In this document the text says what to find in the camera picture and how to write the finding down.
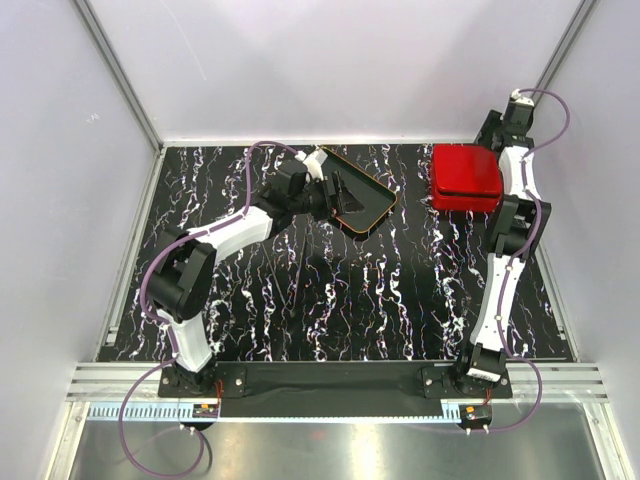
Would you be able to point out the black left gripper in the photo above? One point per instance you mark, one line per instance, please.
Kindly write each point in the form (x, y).
(345, 202)

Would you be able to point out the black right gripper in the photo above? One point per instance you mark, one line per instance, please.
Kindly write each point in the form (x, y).
(493, 119)

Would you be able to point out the red box lid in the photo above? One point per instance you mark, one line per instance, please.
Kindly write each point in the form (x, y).
(465, 171)

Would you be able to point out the red chocolate box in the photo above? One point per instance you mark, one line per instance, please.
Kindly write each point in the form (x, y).
(460, 201)

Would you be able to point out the metal tweezers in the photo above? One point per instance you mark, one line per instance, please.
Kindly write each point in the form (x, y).
(286, 277)

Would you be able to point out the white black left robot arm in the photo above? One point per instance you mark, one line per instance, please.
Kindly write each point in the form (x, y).
(177, 284)

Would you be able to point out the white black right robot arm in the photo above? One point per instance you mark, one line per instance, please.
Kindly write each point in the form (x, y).
(513, 235)

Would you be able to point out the dark green gold-rimmed tray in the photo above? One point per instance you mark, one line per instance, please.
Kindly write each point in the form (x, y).
(378, 201)

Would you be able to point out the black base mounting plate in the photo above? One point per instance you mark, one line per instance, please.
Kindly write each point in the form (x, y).
(381, 391)

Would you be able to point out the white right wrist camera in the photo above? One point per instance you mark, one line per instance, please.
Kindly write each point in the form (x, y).
(522, 107)

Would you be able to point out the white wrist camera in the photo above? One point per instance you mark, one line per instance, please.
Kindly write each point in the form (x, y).
(313, 162)
(522, 107)

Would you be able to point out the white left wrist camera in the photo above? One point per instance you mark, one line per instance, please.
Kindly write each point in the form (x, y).
(313, 162)

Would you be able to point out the aluminium frame post right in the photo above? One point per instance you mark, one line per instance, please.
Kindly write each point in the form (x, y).
(579, 19)

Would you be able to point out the aluminium frame post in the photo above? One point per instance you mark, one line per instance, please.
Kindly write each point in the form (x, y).
(579, 19)
(109, 57)

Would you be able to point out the aluminium frame post left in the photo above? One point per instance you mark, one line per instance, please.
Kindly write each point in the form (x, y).
(109, 57)

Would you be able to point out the aluminium front rail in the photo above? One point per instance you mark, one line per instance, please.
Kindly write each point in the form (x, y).
(129, 391)

